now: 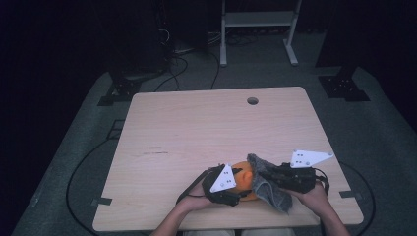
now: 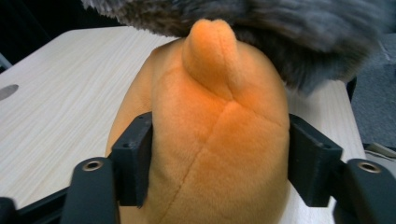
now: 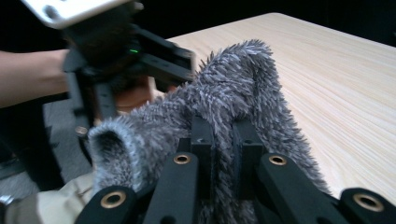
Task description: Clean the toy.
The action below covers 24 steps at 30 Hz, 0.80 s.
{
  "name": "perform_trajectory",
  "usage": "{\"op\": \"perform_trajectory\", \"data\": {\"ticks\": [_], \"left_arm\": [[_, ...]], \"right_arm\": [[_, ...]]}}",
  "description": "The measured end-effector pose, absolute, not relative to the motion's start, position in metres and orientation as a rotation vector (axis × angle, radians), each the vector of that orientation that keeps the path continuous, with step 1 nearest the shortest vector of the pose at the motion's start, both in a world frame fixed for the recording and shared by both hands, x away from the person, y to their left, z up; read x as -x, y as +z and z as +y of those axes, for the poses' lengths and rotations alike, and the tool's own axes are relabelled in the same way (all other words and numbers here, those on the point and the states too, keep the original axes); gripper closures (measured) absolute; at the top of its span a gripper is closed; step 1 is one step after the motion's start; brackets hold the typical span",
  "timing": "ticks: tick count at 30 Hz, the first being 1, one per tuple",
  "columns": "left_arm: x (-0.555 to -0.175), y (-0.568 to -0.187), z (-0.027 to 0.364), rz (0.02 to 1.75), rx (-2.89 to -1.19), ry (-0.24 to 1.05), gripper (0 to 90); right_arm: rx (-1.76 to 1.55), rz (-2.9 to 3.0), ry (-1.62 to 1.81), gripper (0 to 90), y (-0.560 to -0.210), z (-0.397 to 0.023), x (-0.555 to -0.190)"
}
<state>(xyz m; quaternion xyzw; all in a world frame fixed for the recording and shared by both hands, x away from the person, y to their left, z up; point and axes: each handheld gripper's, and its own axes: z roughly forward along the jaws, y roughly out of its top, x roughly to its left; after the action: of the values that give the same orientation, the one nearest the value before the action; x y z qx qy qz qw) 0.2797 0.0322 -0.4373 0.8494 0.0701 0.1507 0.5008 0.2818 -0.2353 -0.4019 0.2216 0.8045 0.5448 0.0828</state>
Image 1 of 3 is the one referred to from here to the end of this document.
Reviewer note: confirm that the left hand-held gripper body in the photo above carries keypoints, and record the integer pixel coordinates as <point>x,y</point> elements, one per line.
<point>221,183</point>

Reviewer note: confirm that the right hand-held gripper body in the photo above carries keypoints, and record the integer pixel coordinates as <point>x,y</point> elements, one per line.
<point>300,178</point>

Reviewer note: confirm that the orange plush toy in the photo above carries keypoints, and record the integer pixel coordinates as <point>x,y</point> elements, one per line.
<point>244,178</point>

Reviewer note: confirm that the grey cloth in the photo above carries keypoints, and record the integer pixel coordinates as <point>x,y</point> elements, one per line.
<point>268,191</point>

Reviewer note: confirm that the person's right hand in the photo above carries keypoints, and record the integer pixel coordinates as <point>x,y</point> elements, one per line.
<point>314,198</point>

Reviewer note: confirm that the person's left hand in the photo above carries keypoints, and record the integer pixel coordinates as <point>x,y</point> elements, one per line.
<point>195,200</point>

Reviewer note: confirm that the black tape strip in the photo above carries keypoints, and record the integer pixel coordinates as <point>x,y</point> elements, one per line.
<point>350,194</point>
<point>102,201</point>

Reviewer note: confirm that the black stand base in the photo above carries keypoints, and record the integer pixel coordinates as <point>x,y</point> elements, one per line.
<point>342,88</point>
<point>119,91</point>

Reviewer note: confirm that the white metal table frame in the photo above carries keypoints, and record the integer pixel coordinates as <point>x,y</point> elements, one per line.
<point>257,19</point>

